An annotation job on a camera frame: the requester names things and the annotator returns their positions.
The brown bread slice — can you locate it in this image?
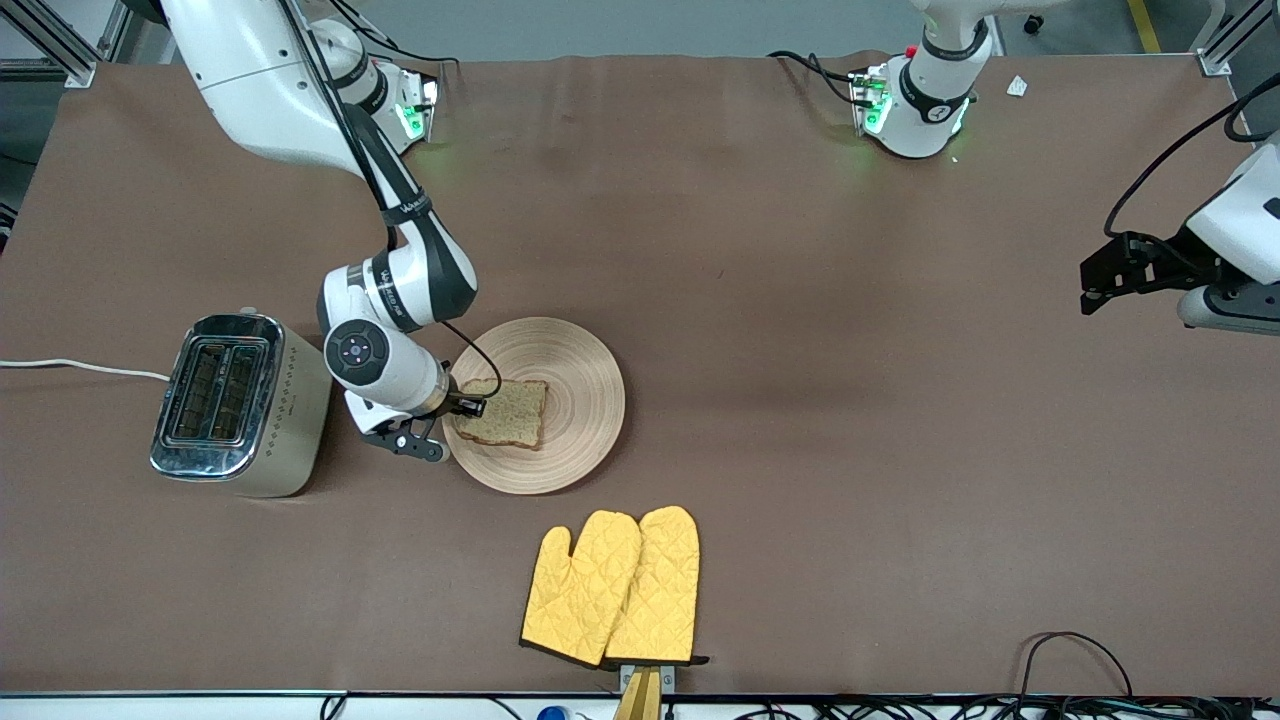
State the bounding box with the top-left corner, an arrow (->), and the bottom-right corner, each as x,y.
455,378 -> 549,450

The round wooden plate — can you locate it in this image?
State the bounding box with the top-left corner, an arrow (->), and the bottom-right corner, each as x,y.
442,317 -> 627,496

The arm base connector plate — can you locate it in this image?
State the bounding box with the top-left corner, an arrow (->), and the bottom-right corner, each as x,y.
395,65 -> 443,141
849,65 -> 891,136

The beige chrome two-slot toaster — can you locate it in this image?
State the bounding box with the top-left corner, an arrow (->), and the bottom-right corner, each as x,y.
150,308 -> 334,499

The yellow quilted oven mitt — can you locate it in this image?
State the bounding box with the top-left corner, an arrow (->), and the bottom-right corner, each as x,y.
604,506 -> 711,668
520,511 -> 643,668

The brown table cover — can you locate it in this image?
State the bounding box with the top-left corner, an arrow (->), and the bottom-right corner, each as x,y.
0,52 -> 1280,698

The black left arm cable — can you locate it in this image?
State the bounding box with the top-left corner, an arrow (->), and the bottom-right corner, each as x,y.
1105,75 -> 1280,241

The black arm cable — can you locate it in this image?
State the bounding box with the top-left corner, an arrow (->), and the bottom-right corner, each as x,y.
280,0 -> 501,411
1105,75 -> 1280,241

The aluminium frame profile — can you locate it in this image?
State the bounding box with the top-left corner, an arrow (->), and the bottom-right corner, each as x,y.
0,0 -> 136,89
1197,0 -> 1280,76

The white toaster power cord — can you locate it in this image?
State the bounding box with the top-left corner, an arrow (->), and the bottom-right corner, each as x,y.
0,358 -> 171,383

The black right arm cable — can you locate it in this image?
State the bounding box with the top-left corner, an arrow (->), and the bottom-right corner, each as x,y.
280,0 -> 501,411

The small metal bracket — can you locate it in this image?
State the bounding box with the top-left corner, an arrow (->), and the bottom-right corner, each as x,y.
618,663 -> 676,696

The black base cable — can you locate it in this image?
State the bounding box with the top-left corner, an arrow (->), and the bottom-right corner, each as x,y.
330,0 -> 461,71
768,50 -> 861,106

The black looped cable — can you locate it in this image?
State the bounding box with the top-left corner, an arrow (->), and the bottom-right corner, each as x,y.
1020,632 -> 1136,701

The white table edge rail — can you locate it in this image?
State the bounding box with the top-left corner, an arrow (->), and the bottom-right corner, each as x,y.
0,693 -> 1280,720

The black cable bundle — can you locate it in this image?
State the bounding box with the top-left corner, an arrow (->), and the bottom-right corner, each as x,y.
740,695 -> 1280,720

